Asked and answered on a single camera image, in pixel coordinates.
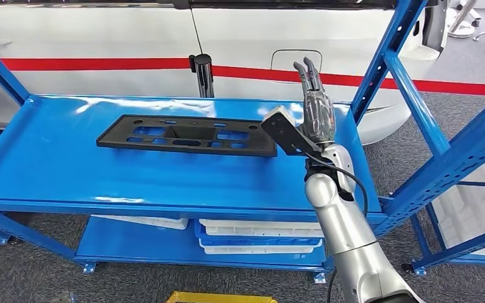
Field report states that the chrome stanchion post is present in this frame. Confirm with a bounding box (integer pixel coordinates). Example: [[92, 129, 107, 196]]
[[188, 53, 215, 99]]

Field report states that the black plastic panel part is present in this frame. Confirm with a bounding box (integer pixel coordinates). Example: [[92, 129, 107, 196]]
[[95, 114, 278, 158]]

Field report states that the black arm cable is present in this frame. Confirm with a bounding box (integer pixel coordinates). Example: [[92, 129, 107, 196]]
[[304, 151, 369, 303]]

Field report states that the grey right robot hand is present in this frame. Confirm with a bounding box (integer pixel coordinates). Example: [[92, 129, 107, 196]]
[[293, 56, 337, 146]]

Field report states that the large white plastic crate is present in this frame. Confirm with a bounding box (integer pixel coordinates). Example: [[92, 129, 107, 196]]
[[431, 144, 485, 218], [439, 200, 485, 259]]

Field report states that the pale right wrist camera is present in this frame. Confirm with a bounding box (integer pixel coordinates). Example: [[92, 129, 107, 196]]
[[261, 105, 323, 157]]

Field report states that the white floor stand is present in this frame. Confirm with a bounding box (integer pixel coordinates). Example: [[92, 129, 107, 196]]
[[446, 0, 482, 39]]

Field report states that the red barrier belt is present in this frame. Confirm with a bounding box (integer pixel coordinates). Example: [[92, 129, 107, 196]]
[[0, 57, 191, 73], [211, 65, 485, 97]]

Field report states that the yellow floor tape square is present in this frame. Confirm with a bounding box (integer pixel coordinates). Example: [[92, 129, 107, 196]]
[[165, 290, 278, 303]]

